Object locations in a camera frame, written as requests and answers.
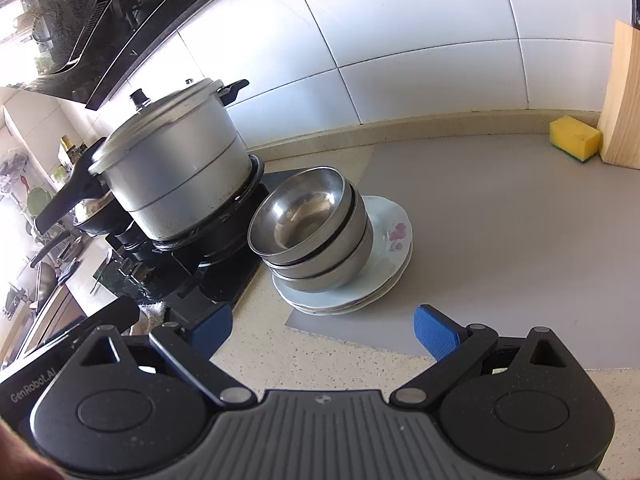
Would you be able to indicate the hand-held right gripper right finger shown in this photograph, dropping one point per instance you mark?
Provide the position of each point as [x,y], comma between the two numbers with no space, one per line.
[437,330]

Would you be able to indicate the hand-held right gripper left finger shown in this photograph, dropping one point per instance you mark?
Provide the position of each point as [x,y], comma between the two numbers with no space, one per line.
[212,330]

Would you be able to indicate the white floral plate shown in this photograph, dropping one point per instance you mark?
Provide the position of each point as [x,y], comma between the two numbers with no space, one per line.
[350,313]
[395,232]
[382,296]

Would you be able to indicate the person's left forearm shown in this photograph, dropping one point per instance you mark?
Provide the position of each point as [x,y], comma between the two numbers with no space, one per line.
[20,455]

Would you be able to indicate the brown wooden cabinet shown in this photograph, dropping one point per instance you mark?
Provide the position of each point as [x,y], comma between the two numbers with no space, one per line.
[55,315]

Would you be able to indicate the black gas stove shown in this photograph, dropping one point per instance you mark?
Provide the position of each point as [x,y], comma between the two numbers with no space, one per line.
[225,280]

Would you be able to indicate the white dish cloth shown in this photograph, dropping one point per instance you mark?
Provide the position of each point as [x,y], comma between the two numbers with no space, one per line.
[152,312]

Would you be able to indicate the grey counter mat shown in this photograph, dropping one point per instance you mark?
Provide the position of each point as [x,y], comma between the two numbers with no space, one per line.
[500,260]

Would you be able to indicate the black wok with lid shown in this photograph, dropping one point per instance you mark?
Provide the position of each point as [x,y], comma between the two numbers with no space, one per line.
[100,220]

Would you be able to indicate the pale green bowl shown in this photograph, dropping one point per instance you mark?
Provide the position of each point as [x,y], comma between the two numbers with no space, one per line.
[37,200]

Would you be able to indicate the silver pressure cooker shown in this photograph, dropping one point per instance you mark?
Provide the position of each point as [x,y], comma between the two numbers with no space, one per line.
[190,175]

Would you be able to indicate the group of seasoning bottles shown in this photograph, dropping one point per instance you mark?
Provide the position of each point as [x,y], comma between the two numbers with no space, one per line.
[67,157]

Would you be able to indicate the yellow sponge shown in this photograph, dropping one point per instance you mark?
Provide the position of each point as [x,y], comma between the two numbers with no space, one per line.
[575,135]

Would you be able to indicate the wooden knife block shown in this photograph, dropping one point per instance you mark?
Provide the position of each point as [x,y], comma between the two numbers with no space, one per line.
[622,110]

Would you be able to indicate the black range hood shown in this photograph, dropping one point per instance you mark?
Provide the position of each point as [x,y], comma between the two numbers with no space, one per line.
[150,35]

